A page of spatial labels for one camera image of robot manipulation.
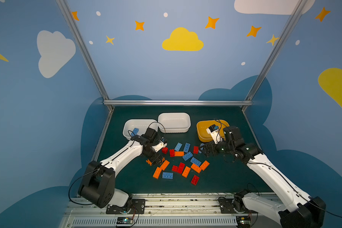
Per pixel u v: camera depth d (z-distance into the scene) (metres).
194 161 0.90
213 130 0.68
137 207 0.75
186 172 0.86
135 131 1.04
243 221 0.72
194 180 0.82
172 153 0.94
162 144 0.79
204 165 0.89
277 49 0.85
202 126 0.99
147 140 0.64
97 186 0.42
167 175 0.84
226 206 0.74
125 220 0.71
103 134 1.10
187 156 0.93
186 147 0.97
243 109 1.27
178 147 0.98
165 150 0.93
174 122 1.12
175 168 0.86
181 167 0.87
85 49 0.84
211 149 0.67
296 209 0.40
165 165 0.89
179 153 0.94
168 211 0.73
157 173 0.84
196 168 0.88
